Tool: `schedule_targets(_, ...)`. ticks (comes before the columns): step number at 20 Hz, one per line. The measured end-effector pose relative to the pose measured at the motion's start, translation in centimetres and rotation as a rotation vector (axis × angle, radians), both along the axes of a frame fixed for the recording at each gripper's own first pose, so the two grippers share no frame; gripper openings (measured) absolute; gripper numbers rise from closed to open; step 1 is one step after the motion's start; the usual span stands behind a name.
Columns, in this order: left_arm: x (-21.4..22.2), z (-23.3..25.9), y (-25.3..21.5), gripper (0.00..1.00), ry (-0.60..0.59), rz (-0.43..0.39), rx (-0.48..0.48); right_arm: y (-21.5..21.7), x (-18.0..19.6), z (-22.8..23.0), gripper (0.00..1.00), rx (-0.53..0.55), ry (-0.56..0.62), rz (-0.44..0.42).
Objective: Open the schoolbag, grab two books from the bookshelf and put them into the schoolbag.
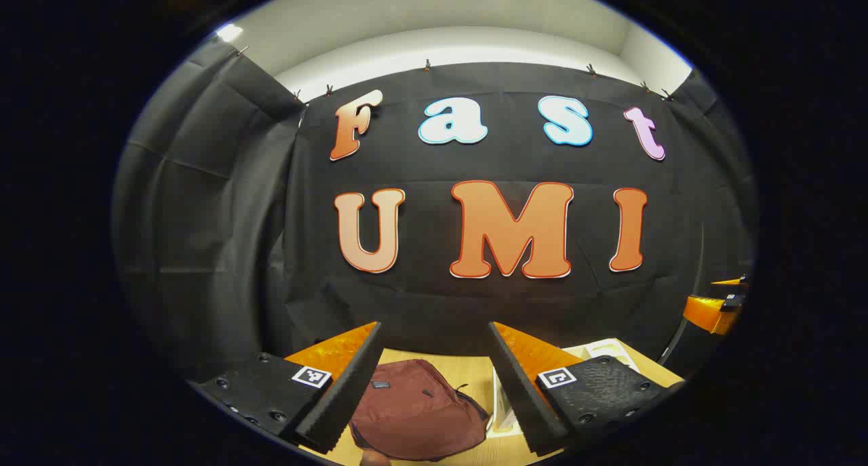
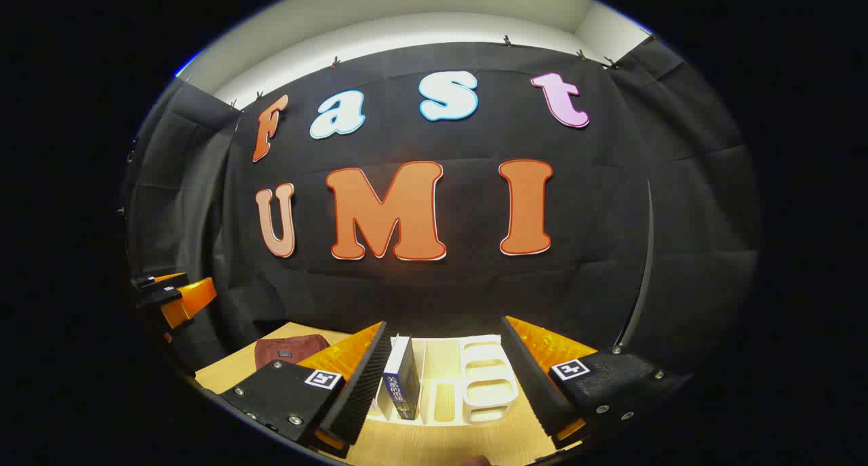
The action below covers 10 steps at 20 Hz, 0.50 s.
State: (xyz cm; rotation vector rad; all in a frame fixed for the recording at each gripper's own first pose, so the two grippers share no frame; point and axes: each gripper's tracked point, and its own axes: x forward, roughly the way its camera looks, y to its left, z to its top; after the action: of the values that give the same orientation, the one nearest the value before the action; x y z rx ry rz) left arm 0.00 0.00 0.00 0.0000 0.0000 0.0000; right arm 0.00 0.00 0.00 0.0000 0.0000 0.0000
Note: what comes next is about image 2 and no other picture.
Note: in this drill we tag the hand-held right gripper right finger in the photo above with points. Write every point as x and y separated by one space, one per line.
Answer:
532 384

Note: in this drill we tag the white plastic bookshelf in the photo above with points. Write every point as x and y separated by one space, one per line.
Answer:
488 384

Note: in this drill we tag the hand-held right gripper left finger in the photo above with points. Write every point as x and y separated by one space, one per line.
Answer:
359 391

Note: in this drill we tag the black backdrop cloth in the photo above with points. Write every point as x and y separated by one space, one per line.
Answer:
475 289

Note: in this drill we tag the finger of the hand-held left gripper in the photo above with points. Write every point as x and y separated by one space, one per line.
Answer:
193 298
152 283

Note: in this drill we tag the blue cover book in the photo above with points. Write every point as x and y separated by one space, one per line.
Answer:
403 378

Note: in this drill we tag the maroon schoolbag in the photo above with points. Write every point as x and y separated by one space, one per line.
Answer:
288 352

